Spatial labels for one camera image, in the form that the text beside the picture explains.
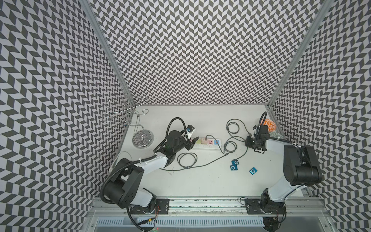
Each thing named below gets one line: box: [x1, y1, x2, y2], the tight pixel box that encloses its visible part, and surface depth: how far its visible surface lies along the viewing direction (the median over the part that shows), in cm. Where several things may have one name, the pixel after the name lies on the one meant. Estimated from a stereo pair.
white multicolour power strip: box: [193, 137, 222, 150], surface depth 95 cm
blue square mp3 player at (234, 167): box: [229, 165, 239, 171], surface depth 88 cm
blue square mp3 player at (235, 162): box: [231, 159, 240, 166], surface depth 89 cm
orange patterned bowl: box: [260, 118, 277, 133], surface depth 104 cm
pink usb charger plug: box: [200, 137, 208, 145], surface depth 92 cm
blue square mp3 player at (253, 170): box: [248, 166, 258, 176], surface depth 86 cm
